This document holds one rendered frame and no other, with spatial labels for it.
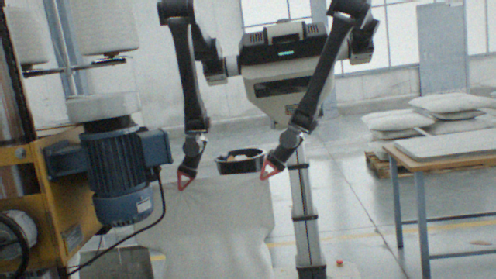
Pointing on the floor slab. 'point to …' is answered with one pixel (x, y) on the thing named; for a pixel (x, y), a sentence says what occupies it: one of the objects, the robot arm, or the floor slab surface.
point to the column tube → (16, 185)
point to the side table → (425, 204)
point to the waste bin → (255, 163)
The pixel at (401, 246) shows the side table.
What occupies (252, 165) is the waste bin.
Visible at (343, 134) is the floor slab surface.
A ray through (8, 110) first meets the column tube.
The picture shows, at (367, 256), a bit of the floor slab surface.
